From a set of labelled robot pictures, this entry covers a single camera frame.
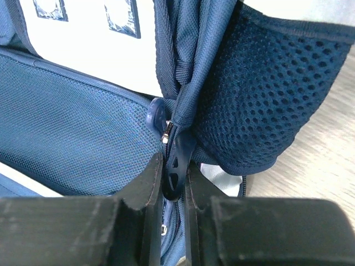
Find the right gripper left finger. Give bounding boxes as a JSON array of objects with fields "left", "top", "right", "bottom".
[{"left": 1, "top": 153, "right": 164, "bottom": 265}]

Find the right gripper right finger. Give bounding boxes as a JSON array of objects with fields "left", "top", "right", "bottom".
[{"left": 184, "top": 164, "right": 354, "bottom": 265}]

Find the navy blue student backpack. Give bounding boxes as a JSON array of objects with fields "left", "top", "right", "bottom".
[{"left": 1, "top": 1, "right": 354, "bottom": 265}]

